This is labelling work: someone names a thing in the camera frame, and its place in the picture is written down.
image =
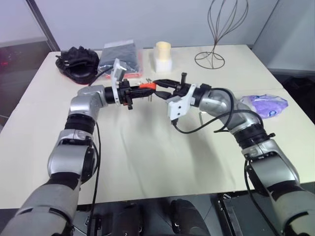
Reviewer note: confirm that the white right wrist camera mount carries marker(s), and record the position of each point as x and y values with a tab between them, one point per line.
178	108

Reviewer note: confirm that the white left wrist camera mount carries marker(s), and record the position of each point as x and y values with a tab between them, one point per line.
116	73

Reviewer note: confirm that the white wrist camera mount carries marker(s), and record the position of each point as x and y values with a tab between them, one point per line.
178	108
116	73

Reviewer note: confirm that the black equipment box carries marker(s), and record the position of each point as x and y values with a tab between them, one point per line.
236	214

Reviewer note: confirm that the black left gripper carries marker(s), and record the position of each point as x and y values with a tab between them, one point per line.
125	93

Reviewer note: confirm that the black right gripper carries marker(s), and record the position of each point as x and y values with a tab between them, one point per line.
180	89

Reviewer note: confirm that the purple plastic bag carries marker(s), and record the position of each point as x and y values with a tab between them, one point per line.
264	104

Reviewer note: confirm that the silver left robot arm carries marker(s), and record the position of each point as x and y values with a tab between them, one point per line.
83	100

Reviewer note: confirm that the small silver hex key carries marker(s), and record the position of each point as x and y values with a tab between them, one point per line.
149	80

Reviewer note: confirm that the orange hex key holder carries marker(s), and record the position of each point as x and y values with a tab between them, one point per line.
148	85

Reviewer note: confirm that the loose silver hex key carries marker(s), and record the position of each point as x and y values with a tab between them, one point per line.
201	117

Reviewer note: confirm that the dark rounded shape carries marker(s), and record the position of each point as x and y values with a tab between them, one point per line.
187	217
134	218

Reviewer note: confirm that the cream cylinder on white block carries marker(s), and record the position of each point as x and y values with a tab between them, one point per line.
162	57

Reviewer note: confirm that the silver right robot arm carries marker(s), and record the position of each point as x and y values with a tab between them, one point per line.
221	100

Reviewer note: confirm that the dark cloth in plastic pack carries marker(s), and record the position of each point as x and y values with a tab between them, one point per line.
121	55

